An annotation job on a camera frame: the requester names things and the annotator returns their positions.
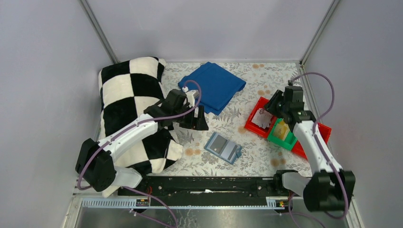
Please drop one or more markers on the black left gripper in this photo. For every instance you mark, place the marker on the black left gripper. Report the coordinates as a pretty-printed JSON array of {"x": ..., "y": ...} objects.
[{"x": 191, "y": 114}]

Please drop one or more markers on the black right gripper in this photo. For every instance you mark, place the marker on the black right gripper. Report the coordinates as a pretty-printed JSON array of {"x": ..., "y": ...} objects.
[{"x": 276, "y": 103}]

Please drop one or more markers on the blue leather card holder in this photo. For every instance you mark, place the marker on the blue leather card holder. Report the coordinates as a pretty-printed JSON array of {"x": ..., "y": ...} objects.
[{"x": 223, "y": 148}]

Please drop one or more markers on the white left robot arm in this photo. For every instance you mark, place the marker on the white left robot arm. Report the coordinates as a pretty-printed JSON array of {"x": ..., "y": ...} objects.
[{"x": 95, "y": 163}]

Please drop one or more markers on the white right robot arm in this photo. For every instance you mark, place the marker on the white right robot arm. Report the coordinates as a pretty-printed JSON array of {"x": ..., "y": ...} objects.
[{"x": 331, "y": 187}]

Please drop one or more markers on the gold card in green bin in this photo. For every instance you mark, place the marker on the gold card in green bin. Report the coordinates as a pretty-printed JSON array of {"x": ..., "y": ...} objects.
[{"x": 281, "y": 130}]

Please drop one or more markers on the green bin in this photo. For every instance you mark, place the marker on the green bin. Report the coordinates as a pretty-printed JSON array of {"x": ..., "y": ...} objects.
[{"x": 290, "y": 141}]

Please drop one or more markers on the floral table mat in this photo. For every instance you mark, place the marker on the floral table mat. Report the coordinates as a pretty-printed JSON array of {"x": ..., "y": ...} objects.
[{"x": 260, "y": 157}]

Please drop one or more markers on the folded blue cloth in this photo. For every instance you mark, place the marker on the folded blue cloth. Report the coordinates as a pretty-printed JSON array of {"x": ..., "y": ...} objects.
[{"x": 218, "y": 86}]

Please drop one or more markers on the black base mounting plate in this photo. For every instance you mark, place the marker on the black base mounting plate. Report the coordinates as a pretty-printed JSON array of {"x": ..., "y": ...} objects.
[{"x": 208, "y": 190}]

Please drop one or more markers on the black white checkered pillow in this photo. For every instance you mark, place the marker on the black white checkered pillow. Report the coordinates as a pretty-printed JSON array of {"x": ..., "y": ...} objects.
[{"x": 126, "y": 90}]

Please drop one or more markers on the white slotted cable duct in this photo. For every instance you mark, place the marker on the white slotted cable duct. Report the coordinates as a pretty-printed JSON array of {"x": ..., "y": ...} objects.
[{"x": 143, "y": 203}]

